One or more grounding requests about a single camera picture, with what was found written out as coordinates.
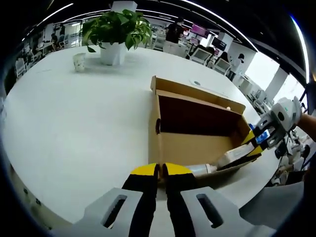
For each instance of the dark wall monitor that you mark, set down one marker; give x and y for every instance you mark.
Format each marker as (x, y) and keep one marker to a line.
(219, 42)

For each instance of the purple wall screen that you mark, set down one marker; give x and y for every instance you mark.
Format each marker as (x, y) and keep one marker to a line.
(200, 30)

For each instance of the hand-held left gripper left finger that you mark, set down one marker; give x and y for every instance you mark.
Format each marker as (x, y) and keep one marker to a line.
(140, 197)

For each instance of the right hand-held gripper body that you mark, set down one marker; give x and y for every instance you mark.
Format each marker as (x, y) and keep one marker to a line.
(287, 113)

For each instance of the small white cup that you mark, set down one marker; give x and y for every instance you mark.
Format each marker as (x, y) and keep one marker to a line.
(79, 63)

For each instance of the brown cardboard shoe box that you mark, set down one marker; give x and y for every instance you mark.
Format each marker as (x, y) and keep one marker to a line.
(192, 143)

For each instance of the white background office chair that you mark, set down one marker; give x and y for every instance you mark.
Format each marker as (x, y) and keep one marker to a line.
(200, 57)
(222, 67)

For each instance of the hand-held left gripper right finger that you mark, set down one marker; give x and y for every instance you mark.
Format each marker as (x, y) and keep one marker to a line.
(182, 202)

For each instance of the green potted plant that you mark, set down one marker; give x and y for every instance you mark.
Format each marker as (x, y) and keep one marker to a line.
(116, 29)

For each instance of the white mesh office chair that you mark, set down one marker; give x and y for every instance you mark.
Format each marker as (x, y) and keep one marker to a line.
(271, 205)

